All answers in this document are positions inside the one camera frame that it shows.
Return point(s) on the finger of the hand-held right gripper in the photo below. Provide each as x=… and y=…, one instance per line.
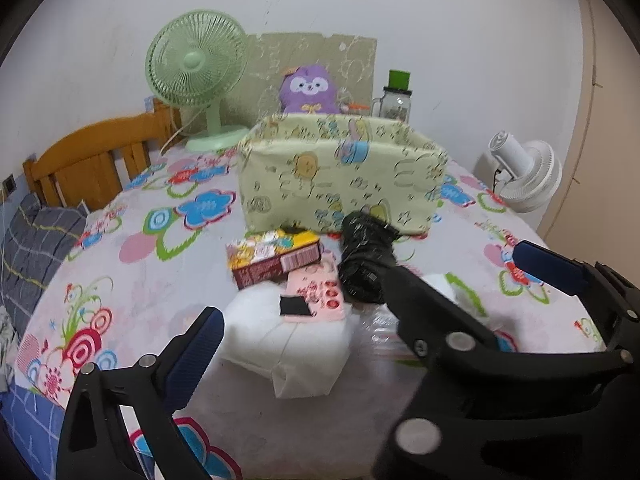
x=550, y=266
x=425, y=305

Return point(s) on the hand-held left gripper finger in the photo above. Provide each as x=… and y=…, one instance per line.
x=197, y=355

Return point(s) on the white roll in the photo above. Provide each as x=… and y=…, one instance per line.
x=442, y=282

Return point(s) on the clear plastic bag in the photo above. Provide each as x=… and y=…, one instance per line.
x=380, y=332

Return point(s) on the black fabric bundle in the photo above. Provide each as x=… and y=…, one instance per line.
x=362, y=260

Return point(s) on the yellow-green printed fabric basket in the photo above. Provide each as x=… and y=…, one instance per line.
x=300, y=180

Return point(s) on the floral tablecloth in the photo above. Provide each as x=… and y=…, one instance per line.
x=150, y=270

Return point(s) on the white clip fan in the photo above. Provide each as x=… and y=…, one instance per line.
x=527, y=170

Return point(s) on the pink printed packet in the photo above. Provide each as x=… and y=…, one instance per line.
x=320, y=285

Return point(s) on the colourful cartoon carton box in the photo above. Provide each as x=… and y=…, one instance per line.
x=265, y=265

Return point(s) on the beige wooden panel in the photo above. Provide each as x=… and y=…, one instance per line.
x=600, y=135

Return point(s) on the blue bed sheet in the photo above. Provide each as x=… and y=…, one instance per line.
x=27, y=425

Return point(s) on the grey plaid pillow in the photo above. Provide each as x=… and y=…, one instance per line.
x=35, y=255

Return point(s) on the glass jar with green lid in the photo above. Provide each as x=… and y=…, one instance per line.
x=397, y=102

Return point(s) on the wooden headboard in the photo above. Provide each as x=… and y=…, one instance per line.
x=85, y=160

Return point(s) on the purple plush toy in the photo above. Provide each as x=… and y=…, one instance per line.
x=307, y=87

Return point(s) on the beige board with drawings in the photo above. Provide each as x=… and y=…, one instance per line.
x=350, y=60

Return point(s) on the green desk fan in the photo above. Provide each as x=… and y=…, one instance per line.
x=195, y=60

